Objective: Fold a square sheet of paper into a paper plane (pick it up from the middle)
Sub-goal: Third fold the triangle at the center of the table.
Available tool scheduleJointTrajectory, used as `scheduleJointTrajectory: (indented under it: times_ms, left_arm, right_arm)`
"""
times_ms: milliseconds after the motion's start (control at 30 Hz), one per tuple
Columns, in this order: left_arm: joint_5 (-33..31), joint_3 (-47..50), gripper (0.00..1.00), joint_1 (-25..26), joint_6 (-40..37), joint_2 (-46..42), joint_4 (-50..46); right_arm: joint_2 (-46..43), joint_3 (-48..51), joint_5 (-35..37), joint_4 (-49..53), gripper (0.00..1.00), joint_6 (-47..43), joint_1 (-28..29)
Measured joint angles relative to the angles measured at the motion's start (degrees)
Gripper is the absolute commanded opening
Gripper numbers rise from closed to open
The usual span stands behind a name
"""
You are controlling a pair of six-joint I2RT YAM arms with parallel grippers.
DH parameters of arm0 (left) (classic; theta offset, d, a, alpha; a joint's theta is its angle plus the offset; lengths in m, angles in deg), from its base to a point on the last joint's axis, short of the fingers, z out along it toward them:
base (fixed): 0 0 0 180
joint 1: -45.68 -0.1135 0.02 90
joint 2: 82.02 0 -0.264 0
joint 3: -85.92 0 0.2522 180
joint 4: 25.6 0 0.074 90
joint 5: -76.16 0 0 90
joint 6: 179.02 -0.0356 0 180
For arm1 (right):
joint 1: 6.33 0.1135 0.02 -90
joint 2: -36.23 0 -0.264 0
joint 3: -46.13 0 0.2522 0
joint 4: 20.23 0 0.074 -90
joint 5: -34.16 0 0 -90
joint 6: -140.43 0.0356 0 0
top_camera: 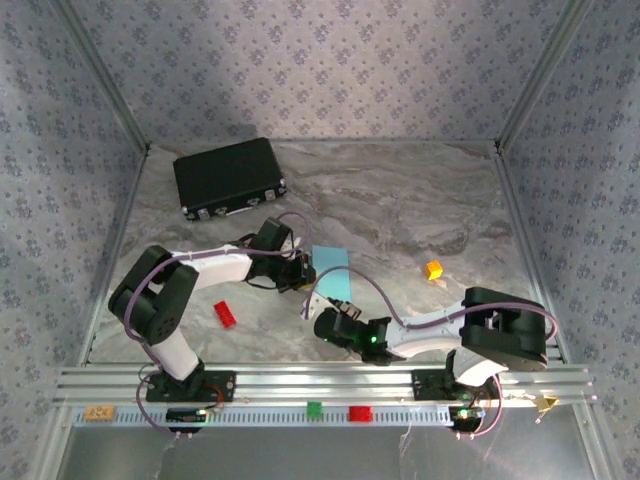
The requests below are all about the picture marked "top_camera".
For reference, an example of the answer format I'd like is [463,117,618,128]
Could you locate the light blue paper sheet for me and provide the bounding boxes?
[310,245,354,306]

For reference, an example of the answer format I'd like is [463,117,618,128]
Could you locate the long red toy brick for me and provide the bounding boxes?
[213,300,237,329]

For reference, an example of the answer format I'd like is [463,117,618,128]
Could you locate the black hard case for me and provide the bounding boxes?
[172,137,288,222]

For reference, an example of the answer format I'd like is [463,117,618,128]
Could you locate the small gold triangular piece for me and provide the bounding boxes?
[531,394,561,416]

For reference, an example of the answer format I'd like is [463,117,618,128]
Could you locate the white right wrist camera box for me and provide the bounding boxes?
[299,294,331,322]

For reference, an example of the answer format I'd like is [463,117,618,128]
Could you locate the aluminium mounting rail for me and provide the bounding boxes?
[52,364,599,407]

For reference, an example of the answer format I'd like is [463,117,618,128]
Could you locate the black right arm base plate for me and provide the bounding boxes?
[411,368,504,401]

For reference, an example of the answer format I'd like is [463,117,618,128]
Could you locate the slotted grey cable duct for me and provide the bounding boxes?
[72,405,454,429]

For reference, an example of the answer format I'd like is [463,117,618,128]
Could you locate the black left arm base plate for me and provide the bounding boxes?
[145,370,237,403]

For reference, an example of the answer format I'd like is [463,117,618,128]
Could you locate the aluminium side rail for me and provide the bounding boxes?
[492,148,569,364]
[79,148,151,365]

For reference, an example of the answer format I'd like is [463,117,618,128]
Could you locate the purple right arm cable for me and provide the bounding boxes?
[309,267,559,442]

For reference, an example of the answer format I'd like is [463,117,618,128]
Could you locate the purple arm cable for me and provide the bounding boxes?
[309,267,559,442]
[122,210,314,442]

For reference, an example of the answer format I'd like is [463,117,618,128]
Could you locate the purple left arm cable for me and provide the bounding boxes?
[122,210,314,442]

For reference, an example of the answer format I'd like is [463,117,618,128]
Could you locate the aluminium corner post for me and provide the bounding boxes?
[52,0,152,154]
[493,0,597,154]

